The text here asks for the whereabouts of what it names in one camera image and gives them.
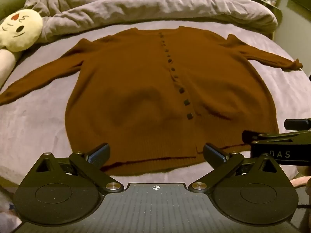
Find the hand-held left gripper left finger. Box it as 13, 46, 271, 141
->
36, 143, 122, 194

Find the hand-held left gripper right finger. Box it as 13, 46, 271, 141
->
189, 143, 280, 194

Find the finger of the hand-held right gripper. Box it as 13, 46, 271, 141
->
242, 130, 311, 149
284, 118, 311, 130

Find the brown button cardigan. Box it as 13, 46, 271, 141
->
0, 27, 304, 176

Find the bedside table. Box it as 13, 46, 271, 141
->
254, 0, 283, 40

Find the cream plush toy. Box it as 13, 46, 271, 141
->
0, 9, 44, 88

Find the purple duvet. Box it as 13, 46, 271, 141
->
24, 0, 279, 44

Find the green pillow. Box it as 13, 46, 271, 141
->
0, 0, 40, 26

